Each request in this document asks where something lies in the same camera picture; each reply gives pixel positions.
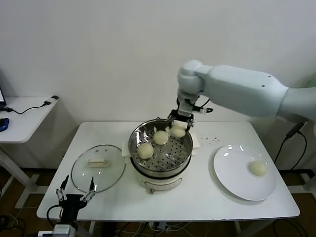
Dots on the white steamed baozi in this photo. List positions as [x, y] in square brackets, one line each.
[145, 151]
[258, 168]
[160, 137]
[178, 131]

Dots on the round glass pot lid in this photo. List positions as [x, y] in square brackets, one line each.
[111, 158]

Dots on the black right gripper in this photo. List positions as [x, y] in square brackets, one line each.
[184, 118]

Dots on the white side table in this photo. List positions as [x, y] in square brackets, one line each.
[24, 123]

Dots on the white shelf table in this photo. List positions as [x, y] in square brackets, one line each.
[311, 181]

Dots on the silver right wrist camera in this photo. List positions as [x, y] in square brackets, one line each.
[185, 109]

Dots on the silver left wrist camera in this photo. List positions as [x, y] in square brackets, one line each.
[63, 230]

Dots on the stainless steel steamer basket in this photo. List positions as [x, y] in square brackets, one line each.
[172, 158]

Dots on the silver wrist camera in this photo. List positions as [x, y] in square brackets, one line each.
[63, 230]
[185, 109]

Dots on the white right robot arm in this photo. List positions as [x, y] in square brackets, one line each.
[234, 84]

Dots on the white power strip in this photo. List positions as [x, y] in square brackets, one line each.
[158, 225]

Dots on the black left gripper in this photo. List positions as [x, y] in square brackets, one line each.
[71, 206]

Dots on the black laptop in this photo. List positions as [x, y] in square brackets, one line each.
[2, 96]

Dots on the white round plate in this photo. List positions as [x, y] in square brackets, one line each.
[234, 177]

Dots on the blue computer mouse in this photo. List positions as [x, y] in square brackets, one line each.
[3, 124]

